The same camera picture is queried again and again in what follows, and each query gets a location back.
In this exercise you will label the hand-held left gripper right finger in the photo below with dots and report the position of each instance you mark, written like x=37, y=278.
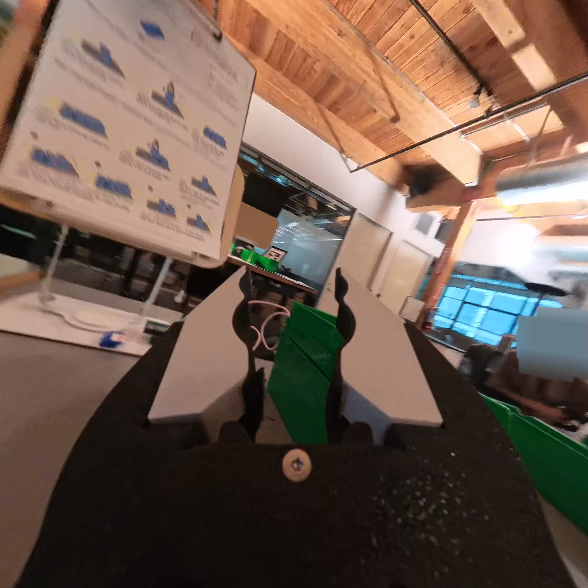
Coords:
x=390, y=372

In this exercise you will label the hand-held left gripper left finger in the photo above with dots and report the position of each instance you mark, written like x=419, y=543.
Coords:
x=197, y=376

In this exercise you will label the green plastic bin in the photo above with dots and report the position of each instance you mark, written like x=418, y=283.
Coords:
x=298, y=390

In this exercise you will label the small blue box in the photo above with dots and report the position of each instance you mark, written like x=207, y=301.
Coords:
x=111, y=340

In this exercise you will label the white door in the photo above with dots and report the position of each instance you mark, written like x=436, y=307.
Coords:
x=404, y=275
x=367, y=252

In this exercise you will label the large window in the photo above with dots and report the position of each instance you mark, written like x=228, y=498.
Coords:
x=482, y=307

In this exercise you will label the long wooden-edged desk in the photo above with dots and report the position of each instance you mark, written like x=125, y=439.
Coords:
x=294, y=280

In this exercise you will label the framed fiducial tag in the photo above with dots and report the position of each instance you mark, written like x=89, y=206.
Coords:
x=275, y=253

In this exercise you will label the tan board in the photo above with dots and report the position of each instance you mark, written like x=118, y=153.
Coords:
x=255, y=225

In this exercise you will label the black floor lamp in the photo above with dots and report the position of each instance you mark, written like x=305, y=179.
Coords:
x=546, y=289

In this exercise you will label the black panel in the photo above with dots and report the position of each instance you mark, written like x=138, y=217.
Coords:
x=264, y=197

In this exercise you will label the grey wood-edged table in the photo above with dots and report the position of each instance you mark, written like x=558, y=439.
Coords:
x=18, y=275

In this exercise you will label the instruction poster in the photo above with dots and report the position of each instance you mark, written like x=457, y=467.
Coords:
x=128, y=119

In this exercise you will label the wooden post with red signs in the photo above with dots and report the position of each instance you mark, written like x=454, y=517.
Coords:
x=448, y=257

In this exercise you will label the white wall vent grille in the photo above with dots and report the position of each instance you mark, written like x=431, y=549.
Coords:
x=423, y=223

